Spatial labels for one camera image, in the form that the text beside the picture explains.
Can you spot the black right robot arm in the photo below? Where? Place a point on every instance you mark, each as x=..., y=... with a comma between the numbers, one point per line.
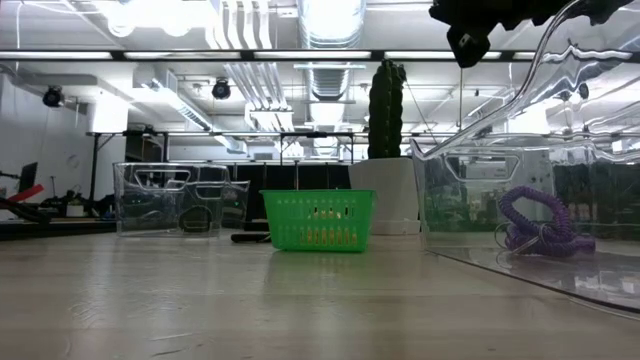
x=600, y=7

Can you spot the green cactus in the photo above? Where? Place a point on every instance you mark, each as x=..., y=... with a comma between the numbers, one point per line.
x=385, y=110

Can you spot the clear plastic bin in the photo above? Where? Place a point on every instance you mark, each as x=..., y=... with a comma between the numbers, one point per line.
x=150, y=220
x=475, y=210

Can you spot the white hexagonal plant pot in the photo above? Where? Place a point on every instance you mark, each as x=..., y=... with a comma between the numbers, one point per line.
x=385, y=200

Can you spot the black ceiling spotlight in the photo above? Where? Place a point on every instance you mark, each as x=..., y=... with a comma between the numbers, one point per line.
x=52, y=96
x=221, y=90

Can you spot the green plastic basket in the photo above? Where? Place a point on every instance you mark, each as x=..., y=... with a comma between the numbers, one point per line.
x=280, y=220

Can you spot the black overhead crossbar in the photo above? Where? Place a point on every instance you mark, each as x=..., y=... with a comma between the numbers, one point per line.
x=117, y=55

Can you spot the black computer monitor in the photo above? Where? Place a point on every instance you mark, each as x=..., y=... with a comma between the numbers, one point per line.
x=28, y=176

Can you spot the red bar-shaped object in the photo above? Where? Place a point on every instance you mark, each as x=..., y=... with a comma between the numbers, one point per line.
x=27, y=192

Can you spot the silver air duct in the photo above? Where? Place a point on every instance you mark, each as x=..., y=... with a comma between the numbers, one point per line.
x=330, y=30

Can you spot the black background table frame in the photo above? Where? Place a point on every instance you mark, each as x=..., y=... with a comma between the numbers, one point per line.
x=94, y=165

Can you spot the black metal table frame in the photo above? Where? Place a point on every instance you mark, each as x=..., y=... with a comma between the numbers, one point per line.
x=60, y=227

